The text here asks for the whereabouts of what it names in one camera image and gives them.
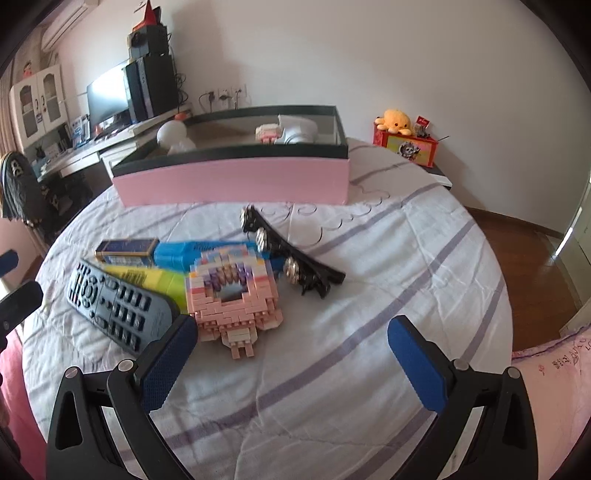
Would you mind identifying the blue tube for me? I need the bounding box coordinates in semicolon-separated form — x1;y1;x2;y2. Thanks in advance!
152;240;286;273

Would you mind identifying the white wall socket strip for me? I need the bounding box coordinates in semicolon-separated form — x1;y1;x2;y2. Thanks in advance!
198;84;249;113

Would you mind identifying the blue card box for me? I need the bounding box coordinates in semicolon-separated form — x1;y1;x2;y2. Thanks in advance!
95;238;159;267

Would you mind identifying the white desk with drawers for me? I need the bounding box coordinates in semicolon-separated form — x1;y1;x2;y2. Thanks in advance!
38;104;192;182

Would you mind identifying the pink green storage box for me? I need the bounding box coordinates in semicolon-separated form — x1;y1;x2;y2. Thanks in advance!
112;105;351;206

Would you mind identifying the pink brick block model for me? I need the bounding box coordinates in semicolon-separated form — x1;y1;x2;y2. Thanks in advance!
185;250;283;360

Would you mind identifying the yellow octopus plush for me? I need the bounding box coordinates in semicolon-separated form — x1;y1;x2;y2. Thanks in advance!
375;109;414;136

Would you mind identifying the white door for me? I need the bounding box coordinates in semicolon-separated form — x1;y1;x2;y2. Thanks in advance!
554;180;591;304

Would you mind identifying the white round robot figure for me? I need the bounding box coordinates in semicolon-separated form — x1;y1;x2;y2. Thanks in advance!
156;120;197;155

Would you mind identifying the black computer tower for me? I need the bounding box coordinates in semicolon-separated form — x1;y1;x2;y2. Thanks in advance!
123;55;179;123

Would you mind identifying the black computer monitor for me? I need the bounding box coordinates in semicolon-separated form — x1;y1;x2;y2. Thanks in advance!
86;66;128;135

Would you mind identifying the white air conditioner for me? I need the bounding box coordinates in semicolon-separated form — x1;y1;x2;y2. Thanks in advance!
41;0;99;53

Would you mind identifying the pink bedding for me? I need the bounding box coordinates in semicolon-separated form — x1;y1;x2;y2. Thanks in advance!
512;327;591;479

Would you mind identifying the black office chair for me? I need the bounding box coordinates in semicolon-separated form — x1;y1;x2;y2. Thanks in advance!
1;151;93;245

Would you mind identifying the black speaker box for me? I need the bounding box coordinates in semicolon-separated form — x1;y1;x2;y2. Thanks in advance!
127;25;168;60

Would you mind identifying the yellow tube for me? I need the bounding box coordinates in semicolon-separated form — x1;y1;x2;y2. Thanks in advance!
99;264;187;314

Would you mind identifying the white glass-door cabinet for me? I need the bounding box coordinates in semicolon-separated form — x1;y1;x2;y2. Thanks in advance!
9;65;68;151

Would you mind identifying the black tv remote control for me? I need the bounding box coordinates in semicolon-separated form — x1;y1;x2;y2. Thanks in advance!
66;259;180;356

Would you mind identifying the pink white block toy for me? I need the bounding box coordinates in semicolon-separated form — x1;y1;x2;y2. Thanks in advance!
256;123;283;144

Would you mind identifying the red toy box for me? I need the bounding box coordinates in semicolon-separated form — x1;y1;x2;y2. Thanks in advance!
373;125;439;168

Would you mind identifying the red paper bag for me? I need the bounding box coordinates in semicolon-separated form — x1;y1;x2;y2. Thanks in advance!
132;0;161;32

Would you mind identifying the white striped tablecloth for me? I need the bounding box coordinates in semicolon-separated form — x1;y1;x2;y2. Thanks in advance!
20;138;514;480

